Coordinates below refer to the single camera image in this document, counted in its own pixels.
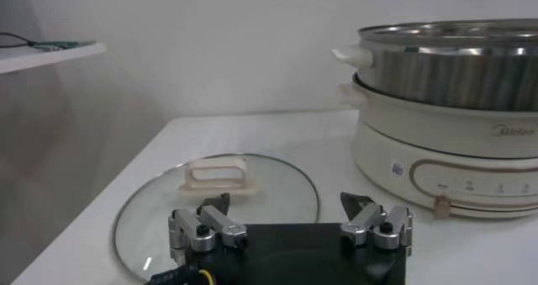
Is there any perforated steel steamer basket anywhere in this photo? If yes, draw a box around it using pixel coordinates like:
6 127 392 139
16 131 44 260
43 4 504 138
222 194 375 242
331 18 538 112

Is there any cream electric cooking pot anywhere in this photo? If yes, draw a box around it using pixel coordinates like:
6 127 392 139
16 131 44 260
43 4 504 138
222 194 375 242
335 74 538 220

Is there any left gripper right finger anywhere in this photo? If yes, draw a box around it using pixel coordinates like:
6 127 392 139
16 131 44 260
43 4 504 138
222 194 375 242
339 191 414 252

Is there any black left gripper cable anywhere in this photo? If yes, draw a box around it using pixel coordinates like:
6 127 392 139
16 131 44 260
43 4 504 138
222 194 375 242
145 265 215 285

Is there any thin black cable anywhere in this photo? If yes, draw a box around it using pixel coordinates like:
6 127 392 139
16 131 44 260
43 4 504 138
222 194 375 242
0 32 39 49

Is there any white side table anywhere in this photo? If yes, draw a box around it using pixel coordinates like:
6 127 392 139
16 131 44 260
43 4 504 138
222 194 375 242
0 40 107 76

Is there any glass lid with cream handle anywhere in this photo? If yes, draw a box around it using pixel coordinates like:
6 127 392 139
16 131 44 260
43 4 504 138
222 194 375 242
112 152 321 282

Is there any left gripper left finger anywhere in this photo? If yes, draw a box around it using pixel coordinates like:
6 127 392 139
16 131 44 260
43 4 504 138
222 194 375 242
167 192 249 254

